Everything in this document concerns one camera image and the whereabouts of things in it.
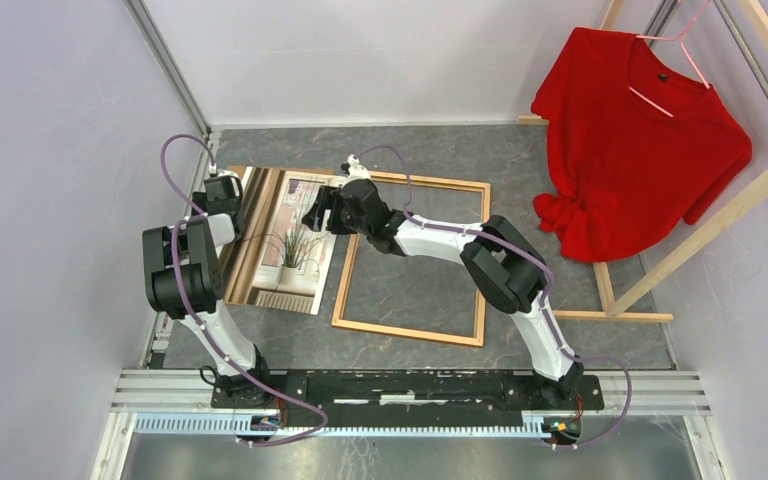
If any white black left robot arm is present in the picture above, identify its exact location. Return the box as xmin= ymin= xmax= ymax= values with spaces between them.
xmin=141 ymin=171 xmax=274 ymax=408

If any red t-shirt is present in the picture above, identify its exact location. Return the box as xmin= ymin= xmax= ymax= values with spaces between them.
xmin=532 ymin=27 xmax=753 ymax=263

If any pink clothes hanger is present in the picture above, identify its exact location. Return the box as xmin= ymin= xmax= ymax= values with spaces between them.
xmin=627 ymin=0 xmax=715 ymax=119

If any plant window photo print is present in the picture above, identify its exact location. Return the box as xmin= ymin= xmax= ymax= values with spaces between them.
xmin=220 ymin=166 xmax=336 ymax=315

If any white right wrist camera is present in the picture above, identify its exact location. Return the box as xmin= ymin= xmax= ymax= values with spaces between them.
xmin=340 ymin=154 xmax=371 ymax=183

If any aluminium rail frame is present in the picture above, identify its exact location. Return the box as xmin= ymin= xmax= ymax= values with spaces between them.
xmin=92 ymin=369 xmax=728 ymax=479

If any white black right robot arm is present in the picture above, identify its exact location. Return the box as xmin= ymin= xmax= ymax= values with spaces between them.
xmin=302 ymin=179 xmax=583 ymax=408

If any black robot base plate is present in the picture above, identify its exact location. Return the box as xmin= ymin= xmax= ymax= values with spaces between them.
xmin=211 ymin=369 xmax=605 ymax=428

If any wooden clothes rack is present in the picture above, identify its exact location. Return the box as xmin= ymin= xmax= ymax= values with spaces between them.
xmin=555 ymin=1 xmax=768 ymax=324

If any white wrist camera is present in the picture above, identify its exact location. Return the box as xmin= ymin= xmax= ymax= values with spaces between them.
xmin=340 ymin=154 xmax=371 ymax=183
xmin=208 ymin=166 xmax=240 ymax=179

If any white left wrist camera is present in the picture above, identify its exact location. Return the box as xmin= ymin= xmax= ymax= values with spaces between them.
xmin=208 ymin=166 xmax=240 ymax=179

